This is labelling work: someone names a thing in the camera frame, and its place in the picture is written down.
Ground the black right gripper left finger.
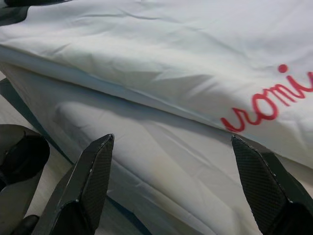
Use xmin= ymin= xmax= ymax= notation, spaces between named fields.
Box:
xmin=40 ymin=133 xmax=115 ymax=235

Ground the cream cartoon print blanket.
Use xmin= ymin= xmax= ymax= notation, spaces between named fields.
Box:
xmin=0 ymin=0 xmax=313 ymax=169

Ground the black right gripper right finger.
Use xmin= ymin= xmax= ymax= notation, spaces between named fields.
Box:
xmin=231 ymin=136 xmax=313 ymax=235

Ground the beige bed mattress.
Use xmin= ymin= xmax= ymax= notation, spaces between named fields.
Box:
xmin=0 ymin=61 xmax=313 ymax=235

